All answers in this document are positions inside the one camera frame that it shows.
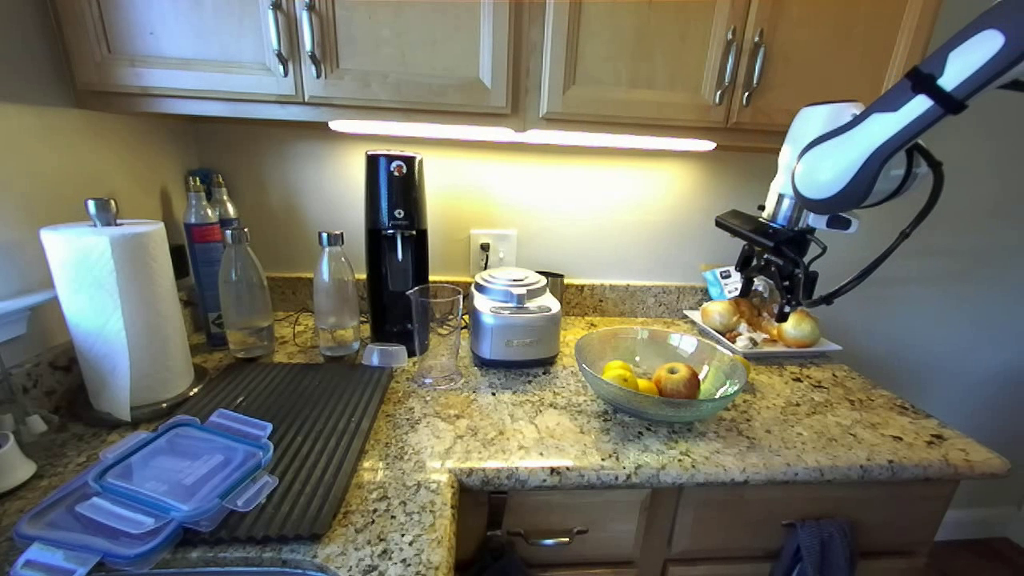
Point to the clear glass bottle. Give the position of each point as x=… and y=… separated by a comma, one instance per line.
x=338, y=306

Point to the wooden upper cabinet door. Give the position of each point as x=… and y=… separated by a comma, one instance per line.
x=170, y=42
x=627, y=59
x=833, y=51
x=417, y=49

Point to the wooden drawer front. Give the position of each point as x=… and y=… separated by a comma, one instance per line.
x=595, y=515
x=737, y=515

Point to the white wall outlet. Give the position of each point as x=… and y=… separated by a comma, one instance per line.
x=495, y=250

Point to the dark capped bottle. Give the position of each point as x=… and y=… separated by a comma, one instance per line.
x=223, y=196

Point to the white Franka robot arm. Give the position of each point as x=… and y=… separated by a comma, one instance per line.
x=852, y=162

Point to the white rectangular plate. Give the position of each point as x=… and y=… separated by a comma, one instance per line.
x=811, y=351

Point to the small white cup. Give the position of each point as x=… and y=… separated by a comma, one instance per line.
x=12, y=465

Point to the white mushroom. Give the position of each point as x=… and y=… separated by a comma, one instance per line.
x=745, y=340

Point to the small orange fruit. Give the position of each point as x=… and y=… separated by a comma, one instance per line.
x=648, y=388

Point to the clear plastic bottle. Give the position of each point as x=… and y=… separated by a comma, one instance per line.
x=245, y=306

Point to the clear glass bowl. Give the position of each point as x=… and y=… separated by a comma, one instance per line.
x=640, y=411

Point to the blue plastic container lid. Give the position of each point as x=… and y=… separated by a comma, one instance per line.
x=74, y=522
x=179, y=468

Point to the blue white plastic bag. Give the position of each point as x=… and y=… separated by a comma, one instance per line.
x=720, y=282

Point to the black soda maker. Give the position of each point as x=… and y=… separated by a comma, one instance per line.
x=394, y=243

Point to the under-cabinet light bar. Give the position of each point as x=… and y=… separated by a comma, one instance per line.
x=522, y=137

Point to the clear measuring cup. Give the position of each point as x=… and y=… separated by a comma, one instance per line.
x=437, y=337

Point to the white paper towel roll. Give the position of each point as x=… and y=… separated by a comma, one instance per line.
x=122, y=322

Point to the large pale onion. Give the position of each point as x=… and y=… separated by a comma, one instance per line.
x=802, y=326

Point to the black ribbed drying mat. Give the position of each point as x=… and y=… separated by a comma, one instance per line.
x=307, y=450

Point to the red label bottle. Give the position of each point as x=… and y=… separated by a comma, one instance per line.
x=201, y=257

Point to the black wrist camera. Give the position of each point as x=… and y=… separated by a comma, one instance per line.
x=745, y=227

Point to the dark hanging towel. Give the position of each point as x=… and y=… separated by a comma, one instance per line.
x=815, y=546

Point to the round brown onion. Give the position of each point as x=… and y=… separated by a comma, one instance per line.
x=720, y=316

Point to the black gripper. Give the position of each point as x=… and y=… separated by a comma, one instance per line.
x=786, y=266

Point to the red apple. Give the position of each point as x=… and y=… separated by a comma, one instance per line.
x=676, y=380

